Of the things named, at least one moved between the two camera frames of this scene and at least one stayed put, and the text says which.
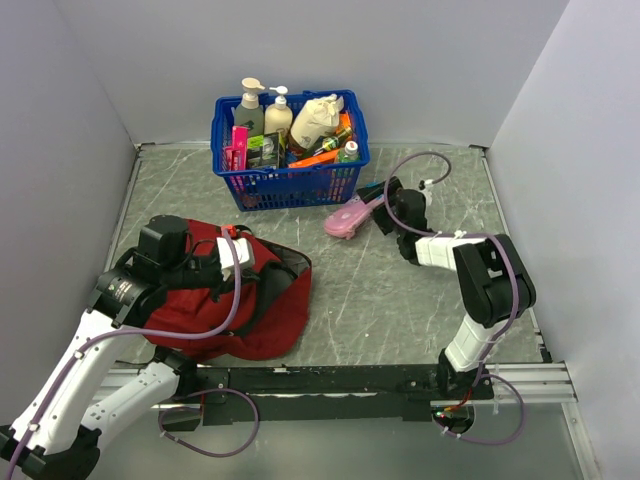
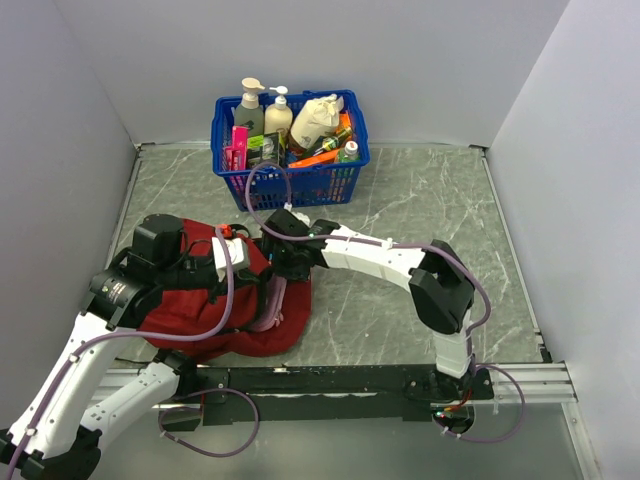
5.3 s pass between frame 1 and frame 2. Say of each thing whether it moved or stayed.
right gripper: moved
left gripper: stayed
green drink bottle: stayed
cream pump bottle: stayed
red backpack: stayed
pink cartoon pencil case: moved
